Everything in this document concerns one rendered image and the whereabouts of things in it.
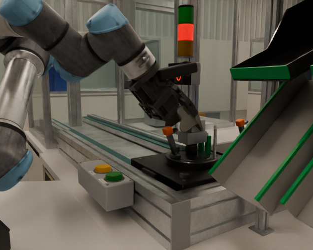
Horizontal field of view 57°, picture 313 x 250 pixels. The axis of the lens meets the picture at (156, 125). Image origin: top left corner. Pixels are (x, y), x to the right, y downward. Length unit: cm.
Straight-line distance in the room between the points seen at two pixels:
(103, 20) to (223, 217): 47
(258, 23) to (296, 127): 1132
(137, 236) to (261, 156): 30
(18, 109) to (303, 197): 67
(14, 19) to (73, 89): 111
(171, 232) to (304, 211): 24
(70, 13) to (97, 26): 113
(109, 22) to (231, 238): 51
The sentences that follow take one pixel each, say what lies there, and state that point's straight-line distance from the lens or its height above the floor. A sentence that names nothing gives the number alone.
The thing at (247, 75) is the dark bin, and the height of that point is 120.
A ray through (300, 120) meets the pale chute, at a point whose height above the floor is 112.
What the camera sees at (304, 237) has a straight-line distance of 72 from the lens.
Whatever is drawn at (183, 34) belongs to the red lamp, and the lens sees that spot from 96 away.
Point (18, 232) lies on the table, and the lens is 73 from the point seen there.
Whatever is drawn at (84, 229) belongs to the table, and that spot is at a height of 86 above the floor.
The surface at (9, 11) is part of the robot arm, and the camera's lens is 61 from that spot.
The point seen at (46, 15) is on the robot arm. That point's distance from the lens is 62.
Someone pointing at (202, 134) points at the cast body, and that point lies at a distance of 76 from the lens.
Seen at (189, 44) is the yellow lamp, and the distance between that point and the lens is 95.
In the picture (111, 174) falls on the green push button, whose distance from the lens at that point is 68.
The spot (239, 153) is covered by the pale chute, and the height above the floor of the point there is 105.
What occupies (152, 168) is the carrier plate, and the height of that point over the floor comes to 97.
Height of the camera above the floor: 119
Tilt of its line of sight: 9 degrees down
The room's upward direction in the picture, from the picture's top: straight up
